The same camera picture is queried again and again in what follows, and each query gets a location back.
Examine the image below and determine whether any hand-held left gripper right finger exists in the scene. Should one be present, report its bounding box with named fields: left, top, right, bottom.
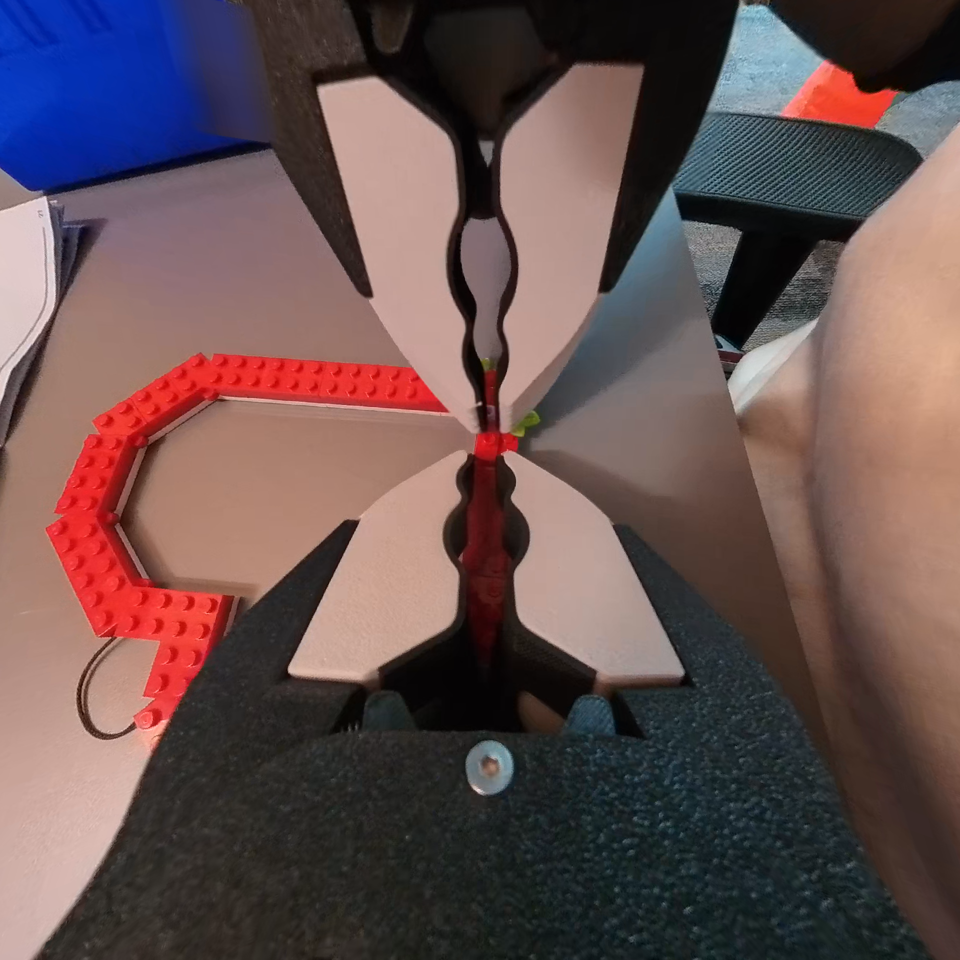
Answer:
left=501, top=452, right=690, bottom=690

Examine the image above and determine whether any blue plastic bin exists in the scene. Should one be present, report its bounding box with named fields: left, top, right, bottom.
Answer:
left=0, top=0, right=275, bottom=192

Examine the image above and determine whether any open instruction booklet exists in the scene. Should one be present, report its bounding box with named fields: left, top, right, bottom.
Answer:
left=0, top=196, right=95, bottom=444

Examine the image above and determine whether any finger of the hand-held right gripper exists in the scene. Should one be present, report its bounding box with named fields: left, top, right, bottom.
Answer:
left=315, top=73, right=485, bottom=435
left=483, top=61, right=648, bottom=438

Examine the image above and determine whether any person's right forearm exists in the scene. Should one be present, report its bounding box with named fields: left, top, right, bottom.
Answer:
left=765, top=0, right=960, bottom=96

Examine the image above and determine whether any black cord loop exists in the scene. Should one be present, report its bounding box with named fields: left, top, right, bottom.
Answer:
left=76, top=637, right=163, bottom=741

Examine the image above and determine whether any red brick heart frame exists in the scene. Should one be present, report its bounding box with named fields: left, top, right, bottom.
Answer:
left=45, top=352, right=528, bottom=747

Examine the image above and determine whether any red floor tape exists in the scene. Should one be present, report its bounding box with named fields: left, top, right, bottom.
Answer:
left=780, top=60, right=901, bottom=130

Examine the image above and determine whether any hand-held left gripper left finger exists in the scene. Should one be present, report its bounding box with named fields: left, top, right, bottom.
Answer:
left=287, top=450, right=481, bottom=687

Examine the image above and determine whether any person's beige clothed leg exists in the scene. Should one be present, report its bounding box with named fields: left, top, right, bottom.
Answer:
left=731, top=138, right=960, bottom=960

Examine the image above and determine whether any black mesh office chair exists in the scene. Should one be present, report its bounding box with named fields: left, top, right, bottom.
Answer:
left=671, top=111, right=924, bottom=354

